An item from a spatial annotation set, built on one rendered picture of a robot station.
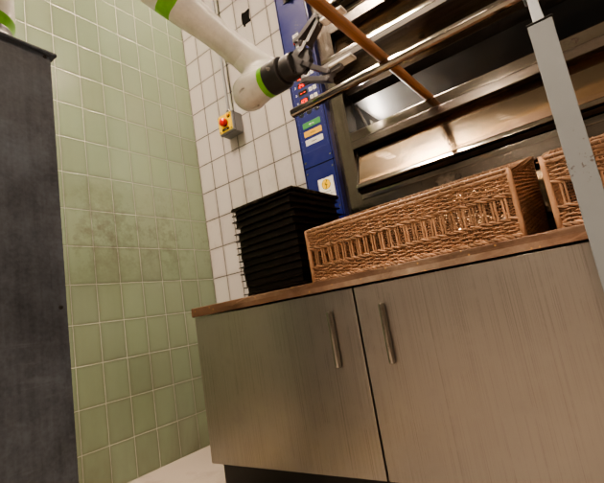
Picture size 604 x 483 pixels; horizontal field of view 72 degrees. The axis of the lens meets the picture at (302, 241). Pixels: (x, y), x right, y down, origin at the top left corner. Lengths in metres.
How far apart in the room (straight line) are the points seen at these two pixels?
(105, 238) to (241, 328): 0.82
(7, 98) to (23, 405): 0.63
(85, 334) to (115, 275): 0.26
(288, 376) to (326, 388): 0.12
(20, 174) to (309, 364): 0.79
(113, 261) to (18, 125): 0.90
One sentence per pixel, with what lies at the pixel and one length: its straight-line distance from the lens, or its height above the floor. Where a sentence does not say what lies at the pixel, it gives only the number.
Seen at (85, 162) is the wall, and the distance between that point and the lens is 1.95.
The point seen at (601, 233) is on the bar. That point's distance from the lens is 0.85.
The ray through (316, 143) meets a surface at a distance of 1.78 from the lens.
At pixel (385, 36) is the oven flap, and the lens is 1.63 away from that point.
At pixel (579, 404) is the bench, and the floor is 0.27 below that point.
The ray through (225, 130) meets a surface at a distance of 2.10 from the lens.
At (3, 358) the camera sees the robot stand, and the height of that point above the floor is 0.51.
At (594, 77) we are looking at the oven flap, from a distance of 1.55.
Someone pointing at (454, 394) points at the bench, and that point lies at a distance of 0.98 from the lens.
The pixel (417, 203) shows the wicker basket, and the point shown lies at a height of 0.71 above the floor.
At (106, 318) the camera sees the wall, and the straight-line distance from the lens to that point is 1.82.
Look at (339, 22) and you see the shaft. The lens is 1.14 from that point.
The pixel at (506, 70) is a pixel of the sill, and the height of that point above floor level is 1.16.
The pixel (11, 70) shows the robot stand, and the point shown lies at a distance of 1.16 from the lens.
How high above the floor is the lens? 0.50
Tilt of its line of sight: 10 degrees up
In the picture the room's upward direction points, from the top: 10 degrees counter-clockwise
